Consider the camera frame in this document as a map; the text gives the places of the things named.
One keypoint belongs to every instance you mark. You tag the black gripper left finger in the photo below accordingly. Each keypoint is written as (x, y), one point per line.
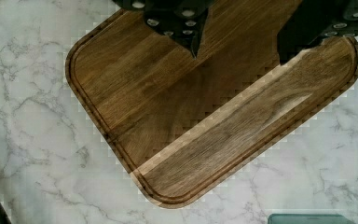
(181, 20)

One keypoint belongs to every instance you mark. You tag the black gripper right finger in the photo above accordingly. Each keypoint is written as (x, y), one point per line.
(313, 22)

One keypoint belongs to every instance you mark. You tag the teal container with wooden lid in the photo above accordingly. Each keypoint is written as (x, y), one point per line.
(308, 219)

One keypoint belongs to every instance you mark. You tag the wooden cutting board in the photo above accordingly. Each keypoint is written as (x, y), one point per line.
(181, 124)

